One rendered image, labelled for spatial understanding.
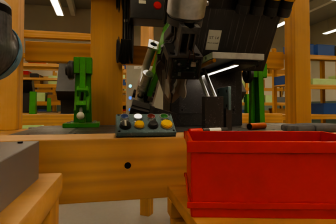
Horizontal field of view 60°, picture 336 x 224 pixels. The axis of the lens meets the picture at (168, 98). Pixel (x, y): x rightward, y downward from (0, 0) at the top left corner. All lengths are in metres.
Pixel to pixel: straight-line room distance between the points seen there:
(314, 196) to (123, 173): 0.42
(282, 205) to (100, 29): 1.08
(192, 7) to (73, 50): 0.96
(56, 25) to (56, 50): 9.98
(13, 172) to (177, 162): 0.42
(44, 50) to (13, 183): 1.06
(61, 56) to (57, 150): 0.78
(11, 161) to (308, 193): 0.43
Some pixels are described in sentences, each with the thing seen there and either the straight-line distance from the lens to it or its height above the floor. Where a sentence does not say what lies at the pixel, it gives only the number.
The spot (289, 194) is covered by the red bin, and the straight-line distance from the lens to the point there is 0.52.
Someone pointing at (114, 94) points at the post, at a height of 1.03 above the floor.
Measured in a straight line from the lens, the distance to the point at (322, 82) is 6.51.
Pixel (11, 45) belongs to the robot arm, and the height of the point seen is 1.08.
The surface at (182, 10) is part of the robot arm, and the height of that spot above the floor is 1.15.
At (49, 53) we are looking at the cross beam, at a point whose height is 1.22.
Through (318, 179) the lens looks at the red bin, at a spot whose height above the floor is 0.86.
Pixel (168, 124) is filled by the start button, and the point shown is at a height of 0.93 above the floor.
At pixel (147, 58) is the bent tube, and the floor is 1.15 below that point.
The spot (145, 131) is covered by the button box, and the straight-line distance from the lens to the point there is 0.73.
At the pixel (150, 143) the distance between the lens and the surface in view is 0.73.
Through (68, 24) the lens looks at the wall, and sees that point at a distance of 11.39.
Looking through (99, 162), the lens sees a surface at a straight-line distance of 0.72.
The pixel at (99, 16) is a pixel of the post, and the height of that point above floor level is 1.38.
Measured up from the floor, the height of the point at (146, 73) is 1.09.
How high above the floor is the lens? 0.97
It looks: 2 degrees up
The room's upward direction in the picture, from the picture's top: straight up
